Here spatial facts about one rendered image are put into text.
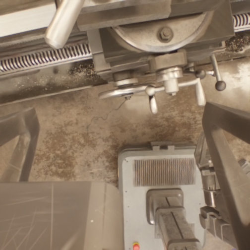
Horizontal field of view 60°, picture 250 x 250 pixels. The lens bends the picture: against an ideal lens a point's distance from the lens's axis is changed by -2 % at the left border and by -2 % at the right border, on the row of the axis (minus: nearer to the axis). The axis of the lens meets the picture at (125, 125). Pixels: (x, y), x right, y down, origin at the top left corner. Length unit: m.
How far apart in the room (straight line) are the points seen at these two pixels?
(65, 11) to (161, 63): 0.33
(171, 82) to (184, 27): 0.14
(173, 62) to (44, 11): 0.37
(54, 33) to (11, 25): 0.45
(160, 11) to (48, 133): 1.26
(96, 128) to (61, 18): 1.23
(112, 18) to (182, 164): 1.01
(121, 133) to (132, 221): 0.55
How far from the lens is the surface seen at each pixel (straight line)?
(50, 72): 1.12
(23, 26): 0.72
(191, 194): 1.37
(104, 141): 1.49
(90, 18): 0.42
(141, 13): 0.42
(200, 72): 0.71
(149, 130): 1.48
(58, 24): 0.29
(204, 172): 0.60
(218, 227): 0.67
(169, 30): 0.53
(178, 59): 0.58
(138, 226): 1.41
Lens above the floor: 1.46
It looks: 84 degrees down
